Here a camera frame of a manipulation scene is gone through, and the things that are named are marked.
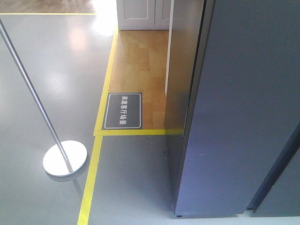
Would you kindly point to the dark grey refrigerator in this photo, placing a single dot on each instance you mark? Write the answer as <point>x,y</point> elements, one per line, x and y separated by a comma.
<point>232,114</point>

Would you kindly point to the dark floor sign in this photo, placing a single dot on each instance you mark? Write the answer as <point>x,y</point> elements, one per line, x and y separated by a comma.
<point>123,111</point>

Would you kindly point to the silver pole stand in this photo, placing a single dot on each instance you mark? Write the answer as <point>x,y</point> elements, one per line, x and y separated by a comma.
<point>65,158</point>

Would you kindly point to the white cabinet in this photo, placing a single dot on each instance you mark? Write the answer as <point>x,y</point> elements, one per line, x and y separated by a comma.
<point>147,15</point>

